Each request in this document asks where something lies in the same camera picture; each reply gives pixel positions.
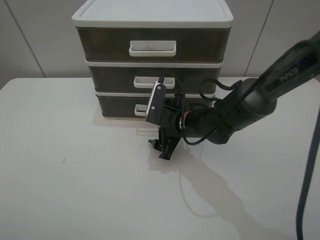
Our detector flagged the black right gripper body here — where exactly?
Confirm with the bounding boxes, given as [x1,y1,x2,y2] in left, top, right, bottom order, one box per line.
[159,98,183,137]

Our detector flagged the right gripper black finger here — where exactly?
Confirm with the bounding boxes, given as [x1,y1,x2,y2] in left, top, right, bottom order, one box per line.
[159,136,181,161]
[148,127,164,152]

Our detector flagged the dark drawer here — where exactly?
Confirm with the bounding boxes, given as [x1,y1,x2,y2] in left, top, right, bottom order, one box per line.
[77,27,230,63]
[89,66,220,94]
[97,95,213,118]

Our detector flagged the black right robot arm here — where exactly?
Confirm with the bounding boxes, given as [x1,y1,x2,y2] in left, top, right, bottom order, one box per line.
[145,34,320,160]

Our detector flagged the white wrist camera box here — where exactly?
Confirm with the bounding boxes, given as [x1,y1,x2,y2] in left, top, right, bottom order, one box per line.
[145,81,167,126]

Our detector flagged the black camera cable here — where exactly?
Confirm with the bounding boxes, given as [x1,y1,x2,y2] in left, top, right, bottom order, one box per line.
[158,72,266,146]

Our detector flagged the white plastic drawer cabinet frame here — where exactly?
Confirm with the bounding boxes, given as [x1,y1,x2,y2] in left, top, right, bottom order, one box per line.
[71,0,234,119]

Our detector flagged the dark hanging cable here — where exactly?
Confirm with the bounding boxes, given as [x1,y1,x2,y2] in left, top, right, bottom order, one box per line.
[295,104,320,240]

